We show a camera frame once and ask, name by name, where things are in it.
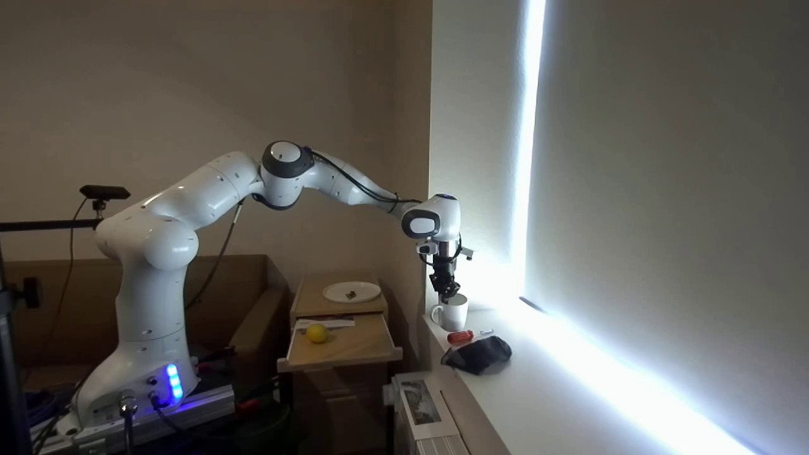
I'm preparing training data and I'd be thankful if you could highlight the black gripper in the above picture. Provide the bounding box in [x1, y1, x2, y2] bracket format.
[429, 242, 460, 301]

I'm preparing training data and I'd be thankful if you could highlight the white plastic cup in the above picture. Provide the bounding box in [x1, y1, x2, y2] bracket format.
[429, 292, 467, 331]

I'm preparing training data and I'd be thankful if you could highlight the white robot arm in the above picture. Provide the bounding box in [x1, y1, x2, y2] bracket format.
[70, 139, 466, 426]

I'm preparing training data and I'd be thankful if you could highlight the white roller window blind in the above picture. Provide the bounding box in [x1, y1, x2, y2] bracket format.
[527, 0, 809, 455]

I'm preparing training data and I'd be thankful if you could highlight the pink small object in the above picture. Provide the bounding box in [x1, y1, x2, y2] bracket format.
[448, 331, 473, 346]

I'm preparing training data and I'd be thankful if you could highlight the maroon baseball cap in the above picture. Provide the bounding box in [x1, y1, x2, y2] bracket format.
[442, 336, 513, 374]

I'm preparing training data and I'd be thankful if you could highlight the white round plate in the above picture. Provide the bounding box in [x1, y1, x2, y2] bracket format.
[324, 281, 382, 303]

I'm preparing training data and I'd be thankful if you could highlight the pull-out wooden shelf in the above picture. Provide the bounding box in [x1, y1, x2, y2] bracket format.
[278, 314, 403, 372]

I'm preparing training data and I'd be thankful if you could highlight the yellow lemon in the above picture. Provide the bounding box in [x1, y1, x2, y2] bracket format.
[304, 322, 328, 344]

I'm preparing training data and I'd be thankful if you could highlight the wooden cabinet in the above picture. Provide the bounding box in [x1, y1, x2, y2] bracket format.
[283, 274, 400, 455]

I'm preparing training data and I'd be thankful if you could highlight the white paper booklet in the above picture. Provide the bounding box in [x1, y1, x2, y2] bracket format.
[293, 319, 357, 331]

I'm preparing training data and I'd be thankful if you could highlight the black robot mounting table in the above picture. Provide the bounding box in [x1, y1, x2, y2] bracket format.
[31, 364, 288, 455]

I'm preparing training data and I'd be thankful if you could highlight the brown leather armchair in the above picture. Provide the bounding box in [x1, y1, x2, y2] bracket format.
[7, 255, 288, 392]

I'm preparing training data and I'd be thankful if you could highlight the white wall heater unit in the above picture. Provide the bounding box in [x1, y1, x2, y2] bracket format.
[384, 372, 470, 455]

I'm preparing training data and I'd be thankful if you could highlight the black camera on stand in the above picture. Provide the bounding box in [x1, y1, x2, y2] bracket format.
[80, 183, 132, 211]

